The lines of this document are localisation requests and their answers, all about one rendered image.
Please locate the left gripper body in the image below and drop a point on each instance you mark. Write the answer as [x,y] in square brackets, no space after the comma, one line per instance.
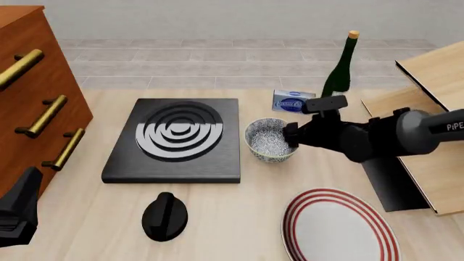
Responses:
[14,228]

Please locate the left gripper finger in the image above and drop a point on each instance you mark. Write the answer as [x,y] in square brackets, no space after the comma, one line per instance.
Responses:
[27,187]

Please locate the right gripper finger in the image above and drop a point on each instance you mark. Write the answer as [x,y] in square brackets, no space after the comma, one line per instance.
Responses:
[291,136]

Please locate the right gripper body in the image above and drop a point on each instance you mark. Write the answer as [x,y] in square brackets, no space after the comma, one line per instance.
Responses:
[309,134]

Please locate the blue white patterned bowl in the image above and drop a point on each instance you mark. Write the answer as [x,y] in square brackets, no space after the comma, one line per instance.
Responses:
[266,136]

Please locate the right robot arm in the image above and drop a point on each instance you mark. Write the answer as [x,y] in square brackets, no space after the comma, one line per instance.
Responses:
[391,138]

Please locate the flat black stove plate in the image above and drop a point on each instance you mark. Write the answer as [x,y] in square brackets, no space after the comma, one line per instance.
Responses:
[123,163]

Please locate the round black stove knob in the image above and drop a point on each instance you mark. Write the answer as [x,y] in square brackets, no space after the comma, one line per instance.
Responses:
[165,217]

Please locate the blue printed food box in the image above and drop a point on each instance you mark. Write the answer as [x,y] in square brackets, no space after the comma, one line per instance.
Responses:
[288,102]

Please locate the dark green corked bottle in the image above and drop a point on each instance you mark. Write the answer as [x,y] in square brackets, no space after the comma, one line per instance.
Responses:
[339,79]

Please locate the white plate with red rings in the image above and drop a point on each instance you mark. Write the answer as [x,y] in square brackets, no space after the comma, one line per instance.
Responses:
[337,231]

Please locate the pale wooden rack black inside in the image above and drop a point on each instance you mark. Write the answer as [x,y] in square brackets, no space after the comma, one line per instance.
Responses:
[444,70]

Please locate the wooden cabinet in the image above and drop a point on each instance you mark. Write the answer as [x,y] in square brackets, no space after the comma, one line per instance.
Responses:
[32,35]

